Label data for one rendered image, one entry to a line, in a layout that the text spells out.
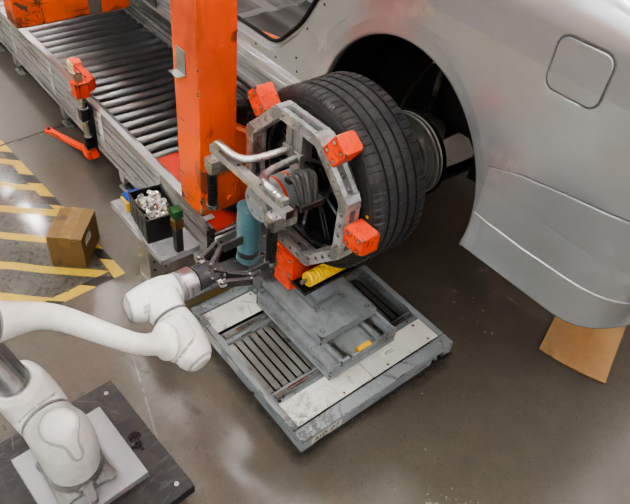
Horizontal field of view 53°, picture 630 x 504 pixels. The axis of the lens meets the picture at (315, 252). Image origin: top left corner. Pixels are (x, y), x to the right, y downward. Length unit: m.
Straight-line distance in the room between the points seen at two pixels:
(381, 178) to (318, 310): 0.82
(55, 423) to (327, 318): 1.16
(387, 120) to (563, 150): 0.54
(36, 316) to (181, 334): 0.36
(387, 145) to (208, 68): 0.66
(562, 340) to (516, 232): 1.16
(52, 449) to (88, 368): 0.90
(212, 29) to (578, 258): 1.32
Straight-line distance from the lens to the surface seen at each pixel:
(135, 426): 2.22
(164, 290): 1.79
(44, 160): 3.89
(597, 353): 3.17
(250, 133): 2.28
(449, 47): 2.04
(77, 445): 1.92
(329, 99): 2.03
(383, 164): 1.99
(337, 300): 2.67
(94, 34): 4.60
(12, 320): 1.55
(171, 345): 1.70
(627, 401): 3.07
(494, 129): 1.99
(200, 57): 2.20
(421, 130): 2.34
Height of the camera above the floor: 2.17
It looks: 43 degrees down
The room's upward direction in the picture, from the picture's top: 7 degrees clockwise
